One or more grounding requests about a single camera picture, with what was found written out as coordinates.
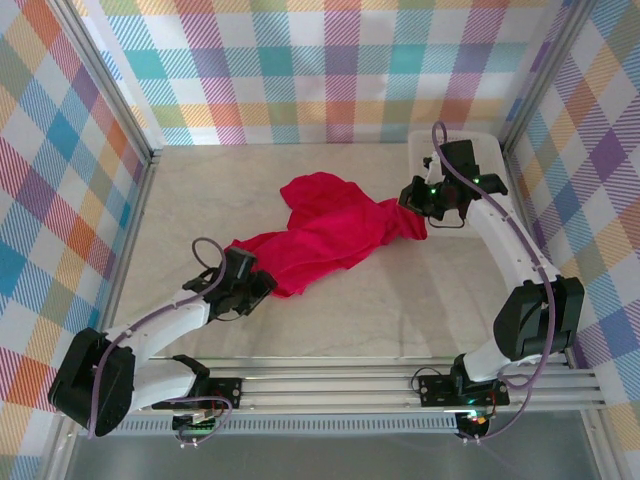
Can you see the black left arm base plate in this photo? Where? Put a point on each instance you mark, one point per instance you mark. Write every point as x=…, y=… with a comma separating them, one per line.
x=230, y=395

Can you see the aluminium frame post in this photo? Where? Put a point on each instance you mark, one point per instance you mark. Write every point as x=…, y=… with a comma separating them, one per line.
x=545, y=70
x=107, y=85

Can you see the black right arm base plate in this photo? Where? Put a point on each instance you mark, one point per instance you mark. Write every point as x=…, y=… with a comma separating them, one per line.
x=435, y=392

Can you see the aluminium side rail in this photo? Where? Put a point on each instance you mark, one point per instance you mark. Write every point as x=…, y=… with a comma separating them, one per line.
x=542, y=250
x=135, y=220

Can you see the controller board orange connector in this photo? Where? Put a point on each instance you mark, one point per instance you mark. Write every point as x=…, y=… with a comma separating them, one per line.
x=475, y=422

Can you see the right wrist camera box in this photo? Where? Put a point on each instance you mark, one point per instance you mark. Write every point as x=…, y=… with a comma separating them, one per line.
x=432, y=167

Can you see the controller board green connector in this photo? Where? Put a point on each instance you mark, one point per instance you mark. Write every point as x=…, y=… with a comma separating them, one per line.
x=197, y=422

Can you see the red t-shirt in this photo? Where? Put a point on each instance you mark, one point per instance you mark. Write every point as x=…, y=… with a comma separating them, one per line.
x=325, y=235

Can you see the aluminium mounting rail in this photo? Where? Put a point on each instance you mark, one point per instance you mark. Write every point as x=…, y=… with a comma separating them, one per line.
x=325, y=392

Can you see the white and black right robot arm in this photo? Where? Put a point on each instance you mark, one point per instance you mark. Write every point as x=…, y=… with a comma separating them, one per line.
x=500, y=235

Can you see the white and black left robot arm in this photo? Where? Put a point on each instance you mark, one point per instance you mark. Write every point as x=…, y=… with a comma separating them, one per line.
x=90, y=385

